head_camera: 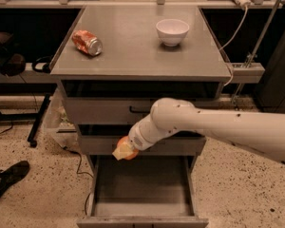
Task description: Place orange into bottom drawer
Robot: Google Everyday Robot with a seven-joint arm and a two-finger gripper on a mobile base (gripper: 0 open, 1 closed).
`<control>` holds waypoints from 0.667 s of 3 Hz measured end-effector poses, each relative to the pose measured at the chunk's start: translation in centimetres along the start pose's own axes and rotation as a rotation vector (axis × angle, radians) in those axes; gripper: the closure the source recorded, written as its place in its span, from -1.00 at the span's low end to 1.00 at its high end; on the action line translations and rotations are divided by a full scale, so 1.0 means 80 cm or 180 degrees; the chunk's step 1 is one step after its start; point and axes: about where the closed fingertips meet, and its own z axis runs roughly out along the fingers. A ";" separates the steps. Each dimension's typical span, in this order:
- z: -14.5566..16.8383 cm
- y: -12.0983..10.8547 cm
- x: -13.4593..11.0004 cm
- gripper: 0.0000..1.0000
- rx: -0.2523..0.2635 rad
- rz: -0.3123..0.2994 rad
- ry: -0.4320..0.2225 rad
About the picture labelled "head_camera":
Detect dark brown shoe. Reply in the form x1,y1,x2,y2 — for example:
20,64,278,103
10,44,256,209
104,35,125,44
0,161,30,198

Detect orange fruit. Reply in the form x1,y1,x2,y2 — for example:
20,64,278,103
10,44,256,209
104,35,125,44
117,136,139,161

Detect dark bag on shelf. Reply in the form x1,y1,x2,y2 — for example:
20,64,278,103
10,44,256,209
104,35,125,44
0,53,26,77

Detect grey top drawer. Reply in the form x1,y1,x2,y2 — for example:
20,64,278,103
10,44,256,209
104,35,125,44
62,80,220,124

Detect dark cabinet on wheels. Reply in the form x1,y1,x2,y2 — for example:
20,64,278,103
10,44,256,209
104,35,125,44
255,30,285,113

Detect black stand leg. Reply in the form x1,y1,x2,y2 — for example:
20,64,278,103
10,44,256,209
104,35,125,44
0,94,50,148

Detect black floor cable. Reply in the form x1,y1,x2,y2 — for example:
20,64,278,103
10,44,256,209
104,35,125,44
62,145,94,216

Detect grey drawer cabinet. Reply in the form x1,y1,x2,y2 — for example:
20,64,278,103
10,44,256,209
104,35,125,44
49,5,232,176

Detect white power cable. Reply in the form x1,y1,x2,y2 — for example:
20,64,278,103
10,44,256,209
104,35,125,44
218,4,249,87

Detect black headphones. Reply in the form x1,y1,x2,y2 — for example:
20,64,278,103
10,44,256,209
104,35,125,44
31,56,52,74

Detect crushed orange soda can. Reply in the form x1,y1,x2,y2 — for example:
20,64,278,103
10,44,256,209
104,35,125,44
71,30,103,56

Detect grey open bottom drawer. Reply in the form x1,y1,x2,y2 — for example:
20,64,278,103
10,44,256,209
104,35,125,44
77,156,208,228

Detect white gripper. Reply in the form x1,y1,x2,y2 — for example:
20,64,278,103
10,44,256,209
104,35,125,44
112,115,177,161

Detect white bowl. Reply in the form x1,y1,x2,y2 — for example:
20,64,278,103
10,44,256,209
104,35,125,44
156,19,190,47

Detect grey middle drawer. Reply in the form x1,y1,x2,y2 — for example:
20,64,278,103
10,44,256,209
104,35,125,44
78,124,206,156

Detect metal diagonal pole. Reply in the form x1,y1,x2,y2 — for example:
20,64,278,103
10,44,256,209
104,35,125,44
231,0,282,106

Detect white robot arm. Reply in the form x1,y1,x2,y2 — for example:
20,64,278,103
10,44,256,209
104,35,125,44
112,98,285,164

